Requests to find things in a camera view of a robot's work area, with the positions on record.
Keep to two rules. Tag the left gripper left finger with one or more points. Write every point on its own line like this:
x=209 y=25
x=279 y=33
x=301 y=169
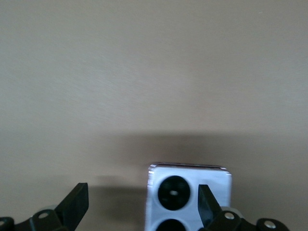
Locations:
x=74 y=207

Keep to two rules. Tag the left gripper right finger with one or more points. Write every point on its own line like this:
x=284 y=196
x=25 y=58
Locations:
x=209 y=211

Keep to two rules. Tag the lilac flip phone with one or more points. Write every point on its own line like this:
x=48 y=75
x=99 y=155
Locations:
x=192 y=178

